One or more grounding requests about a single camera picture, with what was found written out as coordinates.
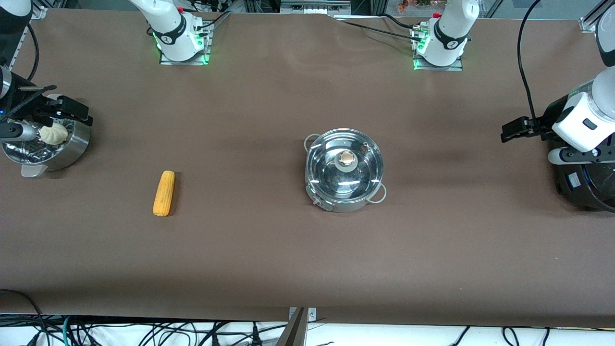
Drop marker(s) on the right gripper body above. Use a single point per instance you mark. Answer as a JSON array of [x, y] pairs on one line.
[[19, 102]]

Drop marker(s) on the yellow corn cob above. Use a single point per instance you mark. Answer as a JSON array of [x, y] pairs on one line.
[[164, 192]]

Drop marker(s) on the glass pot lid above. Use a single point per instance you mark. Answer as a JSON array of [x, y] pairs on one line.
[[331, 168]]

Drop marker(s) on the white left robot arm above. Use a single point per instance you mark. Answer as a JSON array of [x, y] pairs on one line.
[[449, 38]]

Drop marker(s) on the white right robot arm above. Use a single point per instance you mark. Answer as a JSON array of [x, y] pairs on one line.
[[173, 33]]

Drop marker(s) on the steel steamer pot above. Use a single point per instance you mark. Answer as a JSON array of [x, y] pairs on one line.
[[72, 144]]

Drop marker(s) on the steel cooking pot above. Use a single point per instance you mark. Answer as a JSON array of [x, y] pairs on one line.
[[336, 205]]

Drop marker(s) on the white steamed bun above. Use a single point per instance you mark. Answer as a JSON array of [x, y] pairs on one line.
[[54, 135]]

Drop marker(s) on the black rice cooker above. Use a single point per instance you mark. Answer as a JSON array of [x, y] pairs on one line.
[[581, 192]]

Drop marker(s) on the grey control box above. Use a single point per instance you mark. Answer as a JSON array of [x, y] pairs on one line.
[[312, 7]]

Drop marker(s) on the brown table cover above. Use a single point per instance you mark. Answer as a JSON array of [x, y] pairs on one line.
[[288, 264]]

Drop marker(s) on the aluminium frame profile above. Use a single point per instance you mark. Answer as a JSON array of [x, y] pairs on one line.
[[593, 21], [294, 331], [42, 12]]

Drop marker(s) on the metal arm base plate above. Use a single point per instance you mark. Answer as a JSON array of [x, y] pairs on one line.
[[185, 61], [437, 68]]

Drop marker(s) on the small metal bracket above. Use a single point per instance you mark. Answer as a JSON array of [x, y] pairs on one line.
[[312, 315]]

